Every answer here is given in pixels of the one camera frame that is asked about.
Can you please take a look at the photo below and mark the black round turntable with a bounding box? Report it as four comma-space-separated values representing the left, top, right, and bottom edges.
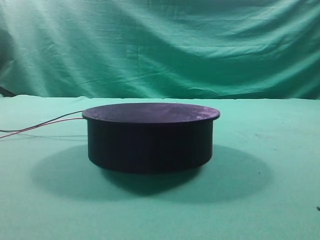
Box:
82, 102, 220, 174

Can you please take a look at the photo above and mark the green cloth backdrop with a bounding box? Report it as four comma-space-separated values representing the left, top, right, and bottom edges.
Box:
0, 0, 320, 99

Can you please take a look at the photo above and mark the green table cloth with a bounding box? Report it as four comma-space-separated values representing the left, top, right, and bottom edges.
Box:
0, 99, 320, 240

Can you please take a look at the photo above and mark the black wire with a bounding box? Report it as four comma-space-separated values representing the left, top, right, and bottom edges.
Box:
0, 110, 85, 133

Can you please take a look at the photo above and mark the red wire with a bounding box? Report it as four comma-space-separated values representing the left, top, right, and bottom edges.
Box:
0, 117, 86, 140

